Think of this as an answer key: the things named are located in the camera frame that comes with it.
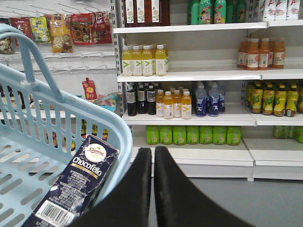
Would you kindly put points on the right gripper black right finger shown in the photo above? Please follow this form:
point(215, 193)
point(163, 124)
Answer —
point(179, 203)

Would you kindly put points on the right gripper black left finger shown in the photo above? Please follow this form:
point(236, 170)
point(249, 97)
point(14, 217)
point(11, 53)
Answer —
point(129, 202)

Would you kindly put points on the navy Danisa cookie box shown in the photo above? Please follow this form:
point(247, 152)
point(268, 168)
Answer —
point(76, 186)

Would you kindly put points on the light blue plastic basket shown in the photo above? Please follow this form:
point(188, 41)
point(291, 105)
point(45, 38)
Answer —
point(39, 123)

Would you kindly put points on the white store shelving unit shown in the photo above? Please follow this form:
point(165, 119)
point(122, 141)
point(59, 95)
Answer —
point(199, 53)

